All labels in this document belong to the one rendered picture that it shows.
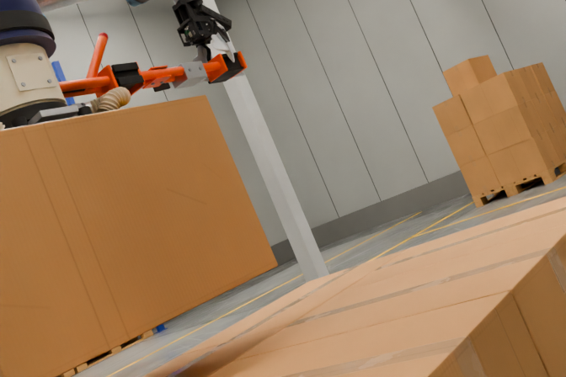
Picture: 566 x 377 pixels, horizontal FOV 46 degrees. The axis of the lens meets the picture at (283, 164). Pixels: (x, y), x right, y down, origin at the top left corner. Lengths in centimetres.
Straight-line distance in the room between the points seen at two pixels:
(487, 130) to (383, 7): 435
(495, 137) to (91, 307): 718
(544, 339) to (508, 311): 10
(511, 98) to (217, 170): 669
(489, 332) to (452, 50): 1036
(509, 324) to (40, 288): 70
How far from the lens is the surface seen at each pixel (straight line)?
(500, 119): 800
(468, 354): 85
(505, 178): 813
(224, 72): 177
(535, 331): 104
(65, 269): 114
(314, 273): 449
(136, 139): 129
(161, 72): 163
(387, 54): 1181
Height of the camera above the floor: 76
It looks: 5 degrees up
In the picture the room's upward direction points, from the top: 23 degrees counter-clockwise
